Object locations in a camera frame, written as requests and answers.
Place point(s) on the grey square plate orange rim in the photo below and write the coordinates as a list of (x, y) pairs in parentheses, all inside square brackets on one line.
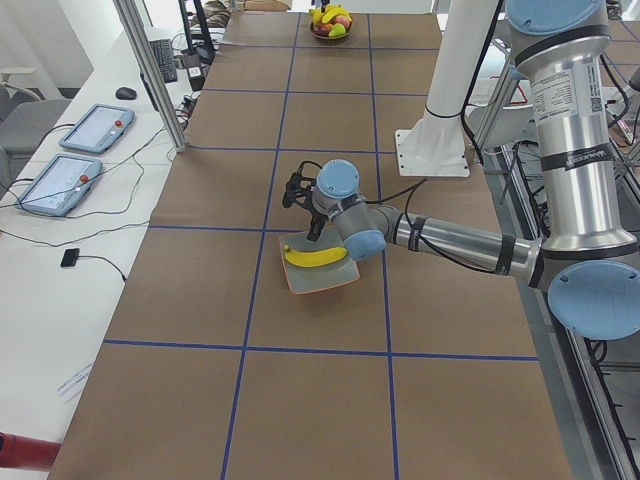
[(312, 280)]

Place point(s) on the black computer mouse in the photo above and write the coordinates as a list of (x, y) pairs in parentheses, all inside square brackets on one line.
[(126, 93)]

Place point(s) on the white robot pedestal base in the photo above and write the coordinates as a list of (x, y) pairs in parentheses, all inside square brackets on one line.
[(434, 146)]

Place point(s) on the upper teach pendant tablet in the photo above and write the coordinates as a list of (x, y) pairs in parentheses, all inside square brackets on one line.
[(98, 129)]

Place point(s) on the teach pendant tablet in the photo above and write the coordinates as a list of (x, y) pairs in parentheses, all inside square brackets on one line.
[(60, 186), (98, 129)]

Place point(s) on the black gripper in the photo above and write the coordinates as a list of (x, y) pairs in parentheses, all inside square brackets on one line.
[(317, 220)]

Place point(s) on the aluminium frame post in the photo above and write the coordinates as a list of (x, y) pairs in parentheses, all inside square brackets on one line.
[(158, 93)]

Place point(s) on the black keyboard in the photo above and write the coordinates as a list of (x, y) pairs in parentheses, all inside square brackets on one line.
[(163, 54)]

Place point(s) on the lower teach pendant tablet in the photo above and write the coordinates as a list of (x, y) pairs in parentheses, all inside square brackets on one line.
[(60, 186)]

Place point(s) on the wicker fruit basket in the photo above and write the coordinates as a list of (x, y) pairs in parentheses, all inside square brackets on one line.
[(329, 33)]

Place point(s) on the small black box device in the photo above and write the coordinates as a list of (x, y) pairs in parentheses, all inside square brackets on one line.
[(70, 258)]

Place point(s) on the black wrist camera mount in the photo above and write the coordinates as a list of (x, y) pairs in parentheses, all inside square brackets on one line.
[(299, 189)]

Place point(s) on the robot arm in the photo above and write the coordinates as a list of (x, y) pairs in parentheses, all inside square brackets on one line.
[(588, 265)]

